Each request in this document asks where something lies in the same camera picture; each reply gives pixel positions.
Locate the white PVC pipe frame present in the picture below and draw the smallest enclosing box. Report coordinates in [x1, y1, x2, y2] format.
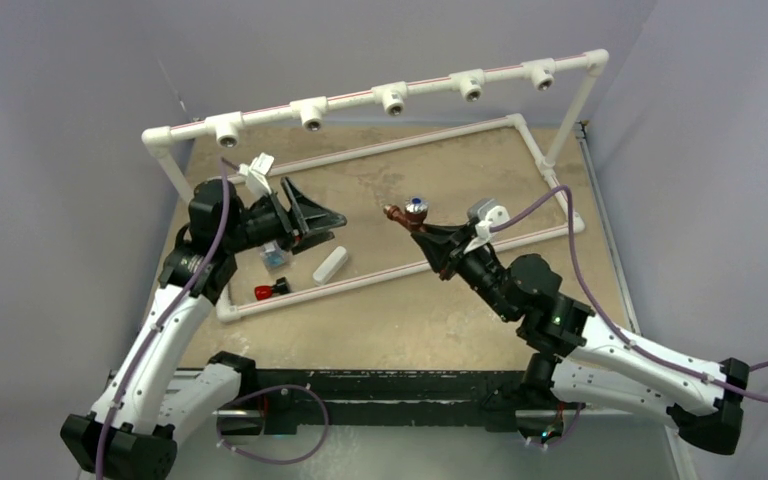
[141, 49, 609, 323]

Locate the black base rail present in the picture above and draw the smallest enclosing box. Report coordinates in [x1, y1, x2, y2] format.
[214, 367, 587, 439]

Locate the white plastic pipe piece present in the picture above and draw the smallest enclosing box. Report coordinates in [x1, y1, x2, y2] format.
[312, 246, 348, 286]

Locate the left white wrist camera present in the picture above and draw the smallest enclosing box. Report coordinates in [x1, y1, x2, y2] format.
[237, 152, 275, 198]

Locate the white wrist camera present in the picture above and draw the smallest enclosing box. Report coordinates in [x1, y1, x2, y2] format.
[467, 198, 510, 244]
[237, 152, 275, 198]

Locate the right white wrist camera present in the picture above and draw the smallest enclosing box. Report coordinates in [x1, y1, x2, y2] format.
[467, 198, 510, 244]

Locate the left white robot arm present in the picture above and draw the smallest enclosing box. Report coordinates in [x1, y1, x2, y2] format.
[60, 177, 347, 479]

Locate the red and black faucet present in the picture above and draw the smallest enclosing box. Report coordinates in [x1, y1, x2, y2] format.
[253, 277, 292, 301]

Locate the aluminium table frame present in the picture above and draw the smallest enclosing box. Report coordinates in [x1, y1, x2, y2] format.
[85, 119, 700, 480]

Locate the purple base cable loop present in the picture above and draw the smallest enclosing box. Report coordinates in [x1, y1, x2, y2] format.
[215, 384, 330, 466]

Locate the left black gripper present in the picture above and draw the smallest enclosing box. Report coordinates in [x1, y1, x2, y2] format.
[222, 177, 344, 254]

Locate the clear blue faucet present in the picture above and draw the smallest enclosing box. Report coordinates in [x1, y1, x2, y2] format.
[259, 241, 291, 271]

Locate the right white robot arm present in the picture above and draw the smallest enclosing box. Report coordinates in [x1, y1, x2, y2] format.
[411, 224, 750, 455]

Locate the brown faucet with chrome cap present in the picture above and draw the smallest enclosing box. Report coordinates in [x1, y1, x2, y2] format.
[382, 196, 429, 232]

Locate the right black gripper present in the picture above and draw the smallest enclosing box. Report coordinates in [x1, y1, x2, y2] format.
[413, 223, 517, 322]

